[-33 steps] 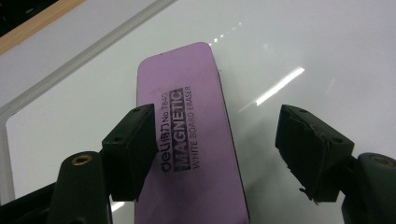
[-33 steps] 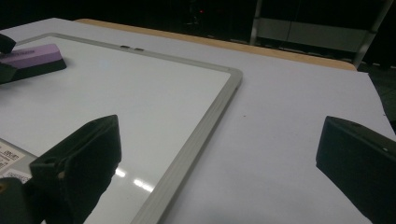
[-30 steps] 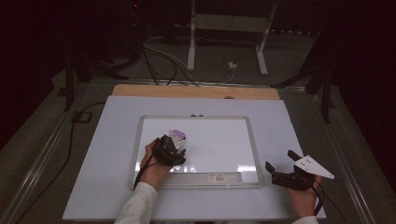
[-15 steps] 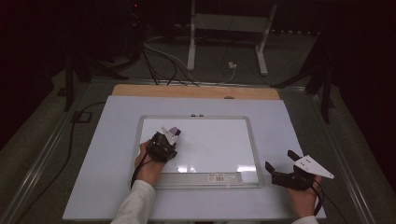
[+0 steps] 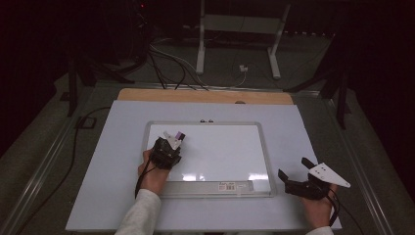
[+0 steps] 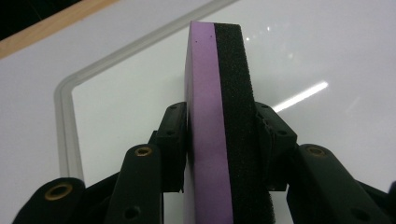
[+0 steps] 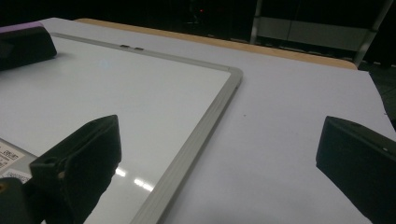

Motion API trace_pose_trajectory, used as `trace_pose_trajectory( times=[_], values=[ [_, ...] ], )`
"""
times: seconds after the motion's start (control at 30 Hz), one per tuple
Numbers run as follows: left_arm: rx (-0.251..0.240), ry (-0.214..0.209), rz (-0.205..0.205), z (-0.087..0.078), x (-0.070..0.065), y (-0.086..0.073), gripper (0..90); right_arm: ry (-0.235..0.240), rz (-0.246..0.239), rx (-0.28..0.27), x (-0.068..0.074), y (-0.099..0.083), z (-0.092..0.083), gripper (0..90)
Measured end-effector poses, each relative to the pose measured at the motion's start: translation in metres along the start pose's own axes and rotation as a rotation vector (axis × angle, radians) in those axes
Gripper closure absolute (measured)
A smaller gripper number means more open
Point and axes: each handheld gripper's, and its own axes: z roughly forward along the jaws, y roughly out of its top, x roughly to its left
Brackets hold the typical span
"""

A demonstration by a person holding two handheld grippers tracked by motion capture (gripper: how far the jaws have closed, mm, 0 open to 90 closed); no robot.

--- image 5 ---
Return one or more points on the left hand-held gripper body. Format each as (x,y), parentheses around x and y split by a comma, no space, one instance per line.
(164,153)

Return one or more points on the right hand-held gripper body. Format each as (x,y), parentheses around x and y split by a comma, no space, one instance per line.
(313,186)

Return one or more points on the purple and black whiteboard eraser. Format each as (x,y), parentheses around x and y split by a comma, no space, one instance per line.
(180,135)

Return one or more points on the metal-framed whiteboard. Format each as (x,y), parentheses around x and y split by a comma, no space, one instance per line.
(221,153)

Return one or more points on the person's right hand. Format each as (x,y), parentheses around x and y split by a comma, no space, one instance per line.
(318,210)

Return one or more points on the person's left hand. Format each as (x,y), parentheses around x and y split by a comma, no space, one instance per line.
(153,178)

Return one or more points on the white table cover sheet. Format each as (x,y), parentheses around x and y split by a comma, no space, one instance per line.
(107,169)

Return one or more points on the wooden table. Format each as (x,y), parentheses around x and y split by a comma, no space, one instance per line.
(195,95)

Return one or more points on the black tripod stand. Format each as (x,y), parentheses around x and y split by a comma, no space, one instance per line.
(341,98)
(72,88)

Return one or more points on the white plug adapter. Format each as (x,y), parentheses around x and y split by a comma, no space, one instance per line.
(243,68)

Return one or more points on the power strip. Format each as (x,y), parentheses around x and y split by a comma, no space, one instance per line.
(310,33)

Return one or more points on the dark device with red light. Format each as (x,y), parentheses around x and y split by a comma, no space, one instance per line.
(142,5)

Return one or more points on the grey metal stand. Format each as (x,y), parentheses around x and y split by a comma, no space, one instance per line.
(241,23)

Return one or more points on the metal floor rail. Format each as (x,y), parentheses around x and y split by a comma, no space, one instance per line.
(39,176)
(359,163)

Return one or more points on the black floor socket frame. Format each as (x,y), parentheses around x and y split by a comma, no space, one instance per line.
(78,122)

